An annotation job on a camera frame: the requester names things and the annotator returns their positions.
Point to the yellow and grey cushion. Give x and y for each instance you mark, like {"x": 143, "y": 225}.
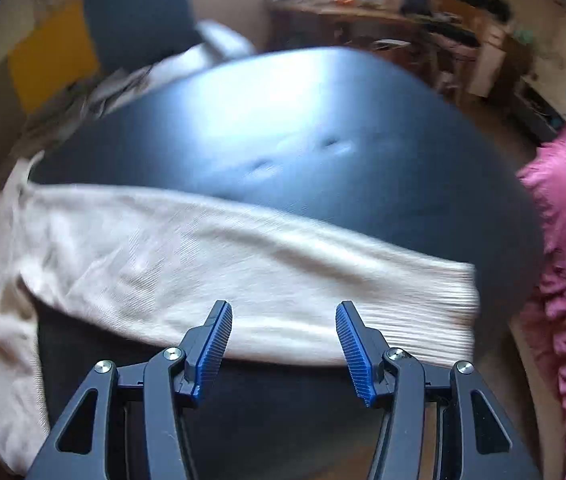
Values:
{"x": 48, "y": 55}

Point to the light patterned cloth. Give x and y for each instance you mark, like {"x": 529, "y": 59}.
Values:
{"x": 113, "y": 90}

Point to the wooden desk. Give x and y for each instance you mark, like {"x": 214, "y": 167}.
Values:
{"x": 363, "y": 22}

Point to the white cabinet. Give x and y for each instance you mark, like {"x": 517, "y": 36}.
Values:
{"x": 490, "y": 60}

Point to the white towel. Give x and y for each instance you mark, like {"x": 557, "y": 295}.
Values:
{"x": 213, "y": 270}

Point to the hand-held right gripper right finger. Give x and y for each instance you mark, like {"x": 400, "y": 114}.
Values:
{"x": 350, "y": 350}

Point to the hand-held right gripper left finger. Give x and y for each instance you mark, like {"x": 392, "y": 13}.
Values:
{"x": 210, "y": 350}

